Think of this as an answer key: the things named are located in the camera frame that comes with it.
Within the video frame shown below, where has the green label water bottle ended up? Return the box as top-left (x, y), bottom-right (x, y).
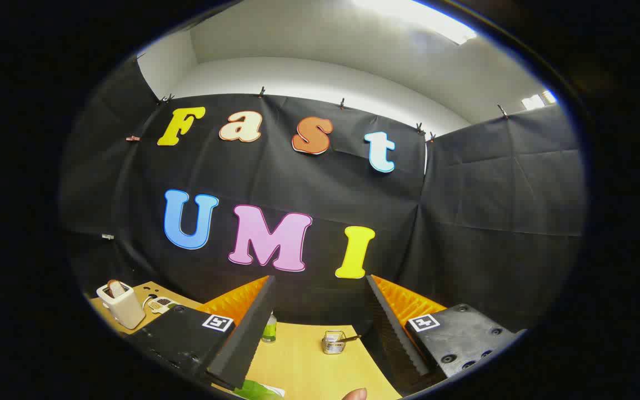
top-left (262, 311), bottom-right (278, 343)

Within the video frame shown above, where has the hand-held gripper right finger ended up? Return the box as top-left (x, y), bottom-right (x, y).
top-left (362, 274), bottom-right (527, 397)

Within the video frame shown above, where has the bright window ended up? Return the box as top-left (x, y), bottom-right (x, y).
top-left (522, 90), bottom-right (558, 111)

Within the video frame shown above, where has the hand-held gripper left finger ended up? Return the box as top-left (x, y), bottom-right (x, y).
top-left (128, 275), bottom-right (276, 391)

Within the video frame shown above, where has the white toaster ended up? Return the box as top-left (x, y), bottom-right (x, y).
top-left (97, 281), bottom-right (146, 330)

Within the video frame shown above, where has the white divided bean tray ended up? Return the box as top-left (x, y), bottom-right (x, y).
top-left (148, 297), bottom-right (179, 314)

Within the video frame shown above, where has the green lettuce leaf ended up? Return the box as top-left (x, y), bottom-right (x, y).
top-left (236, 379), bottom-right (276, 400)

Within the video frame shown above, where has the metal wire basket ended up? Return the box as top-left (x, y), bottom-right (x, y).
top-left (322, 331), bottom-right (347, 355)

